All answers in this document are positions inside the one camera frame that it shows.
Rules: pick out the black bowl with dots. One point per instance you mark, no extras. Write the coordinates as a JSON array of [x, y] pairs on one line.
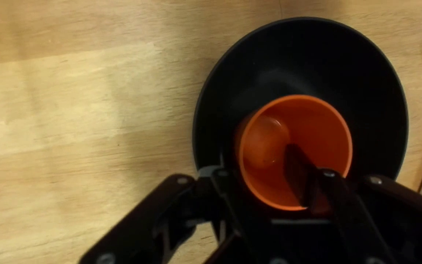
[[318, 59]]

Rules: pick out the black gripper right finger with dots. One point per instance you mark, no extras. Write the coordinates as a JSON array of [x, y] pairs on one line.
[[366, 224]]

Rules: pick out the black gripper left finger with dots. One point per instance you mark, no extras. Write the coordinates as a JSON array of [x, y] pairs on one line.
[[172, 220]]

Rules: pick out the orange plastic cup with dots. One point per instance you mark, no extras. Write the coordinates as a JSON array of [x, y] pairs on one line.
[[308, 126]]

